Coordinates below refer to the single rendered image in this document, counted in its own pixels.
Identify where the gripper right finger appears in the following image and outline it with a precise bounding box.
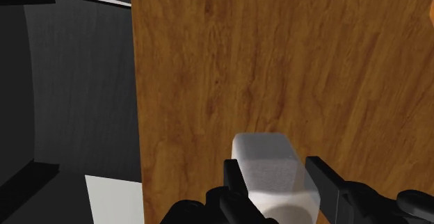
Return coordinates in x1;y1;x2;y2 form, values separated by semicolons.
305;155;434;224

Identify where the white rounded block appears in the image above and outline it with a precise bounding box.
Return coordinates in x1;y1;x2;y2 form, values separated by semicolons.
231;132;321;224

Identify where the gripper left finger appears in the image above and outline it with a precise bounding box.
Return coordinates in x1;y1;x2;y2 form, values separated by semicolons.
160;159;280;224

